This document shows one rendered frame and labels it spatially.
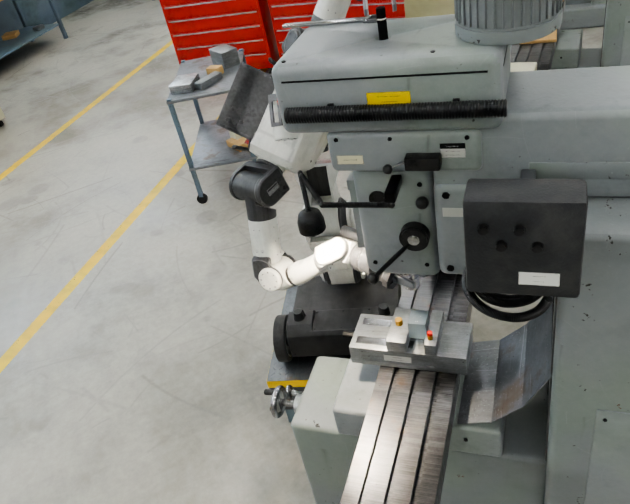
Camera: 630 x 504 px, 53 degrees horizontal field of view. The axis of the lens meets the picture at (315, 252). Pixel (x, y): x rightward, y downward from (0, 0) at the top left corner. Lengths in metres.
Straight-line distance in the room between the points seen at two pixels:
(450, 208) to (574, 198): 0.39
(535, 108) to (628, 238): 0.30
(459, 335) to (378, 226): 0.54
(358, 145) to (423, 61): 0.24
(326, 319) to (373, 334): 0.68
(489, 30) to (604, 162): 0.35
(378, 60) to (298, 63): 0.17
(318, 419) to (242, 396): 1.16
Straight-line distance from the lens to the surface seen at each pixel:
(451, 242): 1.48
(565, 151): 1.35
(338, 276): 2.63
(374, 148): 1.38
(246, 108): 1.89
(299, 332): 2.57
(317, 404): 2.14
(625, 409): 1.67
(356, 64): 1.30
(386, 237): 1.53
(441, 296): 2.15
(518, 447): 2.00
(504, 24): 1.26
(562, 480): 1.91
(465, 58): 1.26
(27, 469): 3.45
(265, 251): 1.92
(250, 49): 6.86
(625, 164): 1.37
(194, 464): 3.05
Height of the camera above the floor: 2.33
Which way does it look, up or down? 36 degrees down
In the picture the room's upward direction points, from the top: 13 degrees counter-clockwise
